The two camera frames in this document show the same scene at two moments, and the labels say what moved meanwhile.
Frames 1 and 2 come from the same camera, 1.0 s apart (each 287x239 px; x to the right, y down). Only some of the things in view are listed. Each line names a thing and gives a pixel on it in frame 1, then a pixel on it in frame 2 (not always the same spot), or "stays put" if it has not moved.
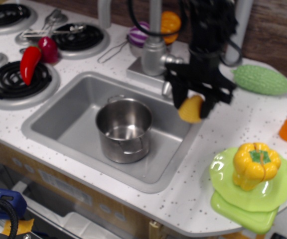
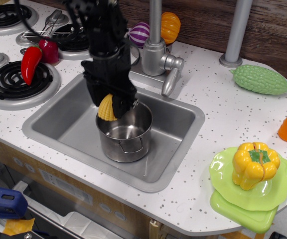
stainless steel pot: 123,124 stays put
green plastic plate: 268,194 stays put
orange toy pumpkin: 170,23 stays put
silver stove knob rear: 55,18 stays put
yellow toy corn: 190,109 to 106,110
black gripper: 204,74 to 110,70
